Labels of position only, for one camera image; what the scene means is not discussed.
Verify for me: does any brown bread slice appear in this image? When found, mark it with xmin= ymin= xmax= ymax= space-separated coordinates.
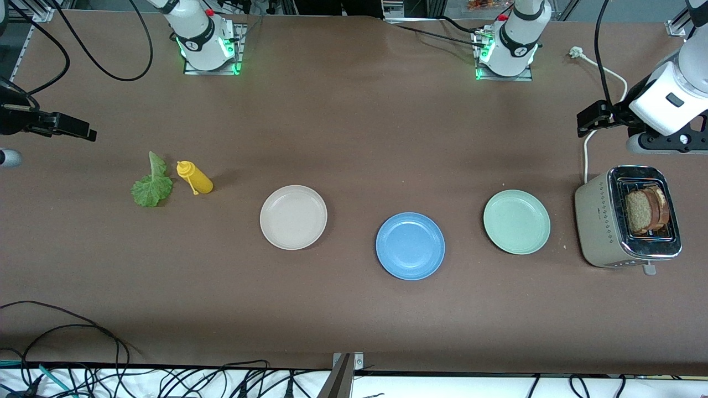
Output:
xmin=625 ymin=189 xmax=660 ymax=234
xmin=647 ymin=185 xmax=671 ymax=231

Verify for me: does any green lettuce leaf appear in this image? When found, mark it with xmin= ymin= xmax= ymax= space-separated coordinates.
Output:
xmin=131 ymin=151 xmax=174 ymax=208

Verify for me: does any light green round plate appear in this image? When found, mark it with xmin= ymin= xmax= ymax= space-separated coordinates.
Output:
xmin=483 ymin=190 xmax=551 ymax=255

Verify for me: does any blue round plate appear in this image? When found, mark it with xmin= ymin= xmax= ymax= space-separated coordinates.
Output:
xmin=376 ymin=212 xmax=446 ymax=281

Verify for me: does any beige round plate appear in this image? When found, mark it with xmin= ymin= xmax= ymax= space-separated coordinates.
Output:
xmin=259 ymin=185 xmax=328 ymax=251

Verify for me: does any beige chrome toaster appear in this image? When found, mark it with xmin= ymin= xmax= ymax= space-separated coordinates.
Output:
xmin=574 ymin=165 xmax=683 ymax=276

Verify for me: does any yellow mustard squeeze bottle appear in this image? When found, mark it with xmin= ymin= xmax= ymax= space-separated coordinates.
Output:
xmin=176 ymin=160 xmax=214 ymax=196

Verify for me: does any grey metal pole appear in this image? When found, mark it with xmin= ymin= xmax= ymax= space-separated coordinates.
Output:
xmin=316 ymin=354 xmax=355 ymax=398

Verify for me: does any white toaster power cord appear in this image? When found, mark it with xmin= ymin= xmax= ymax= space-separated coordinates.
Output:
xmin=570 ymin=47 xmax=628 ymax=186

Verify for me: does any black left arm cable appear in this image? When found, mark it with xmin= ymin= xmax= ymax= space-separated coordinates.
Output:
xmin=595 ymin=0 xmax=620 ymax=111

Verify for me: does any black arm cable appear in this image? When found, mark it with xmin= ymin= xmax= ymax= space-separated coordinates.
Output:
xmin=595 ymin=0 xmax=620 ymax=111
xmin=0 ymin=0 xmax=154 ymax=111

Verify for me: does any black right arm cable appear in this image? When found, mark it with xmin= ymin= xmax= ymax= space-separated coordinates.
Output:
xmin=0 ymin=0 xmax=154 ymax=111

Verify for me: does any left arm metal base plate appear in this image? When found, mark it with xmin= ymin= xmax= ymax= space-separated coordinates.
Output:
xmin=472 ymin=28 xmax=534 ymax=82

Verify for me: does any aluminium frame profile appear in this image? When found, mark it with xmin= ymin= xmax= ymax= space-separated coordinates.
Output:
xmin=8 ymin=0 xmax=75 ymax=23
xmin=667 ymin=11 xmax=697 ymax=37

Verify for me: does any thick black base cable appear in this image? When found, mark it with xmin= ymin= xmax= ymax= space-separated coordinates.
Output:
xmin=440 ymin=15 xmax=483 ymax=34

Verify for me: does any thin black base cable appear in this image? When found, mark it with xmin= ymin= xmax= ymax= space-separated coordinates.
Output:
xmin=395 ymin=24 xmax=485 ymax=47

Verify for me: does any long black looped cable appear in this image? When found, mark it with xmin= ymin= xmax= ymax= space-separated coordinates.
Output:
xmin=0 ymin=301 xmax=145 ymax=368

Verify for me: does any short black looped cable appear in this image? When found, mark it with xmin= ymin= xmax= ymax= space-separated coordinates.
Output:
xmin=21 ymin=324 xmax=121 ymax=383

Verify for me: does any teal cable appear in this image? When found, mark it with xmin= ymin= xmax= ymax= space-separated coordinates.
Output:
xmin=0 ymin=360 xmax=75 ymax=397

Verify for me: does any silver metal bracket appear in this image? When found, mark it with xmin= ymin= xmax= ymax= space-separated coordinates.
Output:
xmin=332 ymin=352 xmax=365 ymax=372

